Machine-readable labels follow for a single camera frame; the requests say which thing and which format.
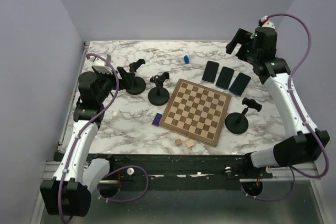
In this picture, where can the wooden chessboard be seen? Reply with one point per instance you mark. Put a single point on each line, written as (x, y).
(196, 111)

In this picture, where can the silver black smartphone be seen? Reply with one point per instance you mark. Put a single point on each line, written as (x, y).
(210, 71)

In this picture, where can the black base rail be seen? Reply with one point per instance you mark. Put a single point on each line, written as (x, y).
(178, 172)

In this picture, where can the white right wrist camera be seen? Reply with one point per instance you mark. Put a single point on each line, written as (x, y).
(265, 22)

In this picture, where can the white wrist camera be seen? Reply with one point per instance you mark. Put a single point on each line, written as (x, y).
(100, 66)
(265, 22)

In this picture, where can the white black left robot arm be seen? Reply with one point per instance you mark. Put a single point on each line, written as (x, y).
(68, 192)

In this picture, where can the blue phone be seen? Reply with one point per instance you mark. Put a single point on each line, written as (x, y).
(224, 78)

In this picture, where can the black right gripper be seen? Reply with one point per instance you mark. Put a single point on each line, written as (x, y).
(242, 36)

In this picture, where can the black phone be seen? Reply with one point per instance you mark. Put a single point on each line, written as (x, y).
(239, 84)

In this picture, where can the light wooden cube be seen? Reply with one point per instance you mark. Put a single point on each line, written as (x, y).
(190, 143)

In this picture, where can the dark blue rectangular block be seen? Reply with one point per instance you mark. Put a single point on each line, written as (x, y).
(157, 119)

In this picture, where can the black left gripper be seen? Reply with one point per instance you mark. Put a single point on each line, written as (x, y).
(111, 76)

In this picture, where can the black back phone stand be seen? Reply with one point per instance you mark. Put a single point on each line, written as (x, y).
(138, 84)

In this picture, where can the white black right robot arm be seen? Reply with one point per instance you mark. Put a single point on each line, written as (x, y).
(304, 141)

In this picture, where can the brown wooden cube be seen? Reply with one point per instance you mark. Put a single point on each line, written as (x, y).
(178, 142)

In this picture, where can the black phone stand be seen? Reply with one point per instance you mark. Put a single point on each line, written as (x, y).
(138, 84)
(159, 95)
(237, 123)

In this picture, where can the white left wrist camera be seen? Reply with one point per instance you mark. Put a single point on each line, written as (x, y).
(100, 66)

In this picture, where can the blue chess piece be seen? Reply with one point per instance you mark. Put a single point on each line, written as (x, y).
(186, 59)

